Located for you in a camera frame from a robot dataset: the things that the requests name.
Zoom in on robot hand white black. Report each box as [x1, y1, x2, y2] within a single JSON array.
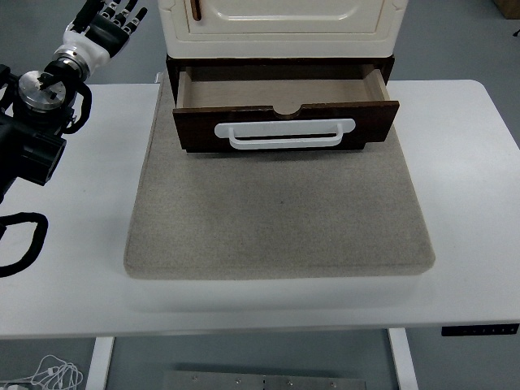
[[60, 0, 148, 69]]

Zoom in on dark wooden drawer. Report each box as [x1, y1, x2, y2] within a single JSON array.
[[172, 63, 401, 155]]

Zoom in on white drawer handle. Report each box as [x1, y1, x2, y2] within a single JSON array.
[[213, 117, 357, 151]]

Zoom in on dark wooden drawer housing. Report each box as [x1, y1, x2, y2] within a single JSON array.
[[165, 54, 396, 154]]

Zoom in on grey felt mat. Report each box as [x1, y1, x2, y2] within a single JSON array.
[[123, 79, 436, 280]]

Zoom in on white table leg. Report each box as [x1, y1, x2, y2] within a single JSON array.
[[84, 336, 115, 390], [388, 327, 419, 390]]

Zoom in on cardboard box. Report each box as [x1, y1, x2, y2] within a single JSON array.
[[494, 0, 520, 20]]

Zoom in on black table control panel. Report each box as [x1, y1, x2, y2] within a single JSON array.
[[441, 323, 520, 337]]

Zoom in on white cable bundle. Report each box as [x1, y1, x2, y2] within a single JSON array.
[[0, 354, 85, 390]]

